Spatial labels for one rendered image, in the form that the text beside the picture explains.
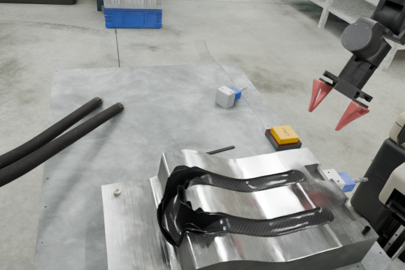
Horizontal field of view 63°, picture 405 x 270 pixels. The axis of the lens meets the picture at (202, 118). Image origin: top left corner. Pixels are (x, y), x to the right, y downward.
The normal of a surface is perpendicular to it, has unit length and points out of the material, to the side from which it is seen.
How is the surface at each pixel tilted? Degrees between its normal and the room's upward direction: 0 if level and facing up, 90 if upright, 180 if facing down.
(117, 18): 91
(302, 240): 3
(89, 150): 0
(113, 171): 0
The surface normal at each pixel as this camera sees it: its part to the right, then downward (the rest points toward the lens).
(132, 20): 0.26, 0.61
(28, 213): 0.11, -0.80
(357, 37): -0.69, -0.14
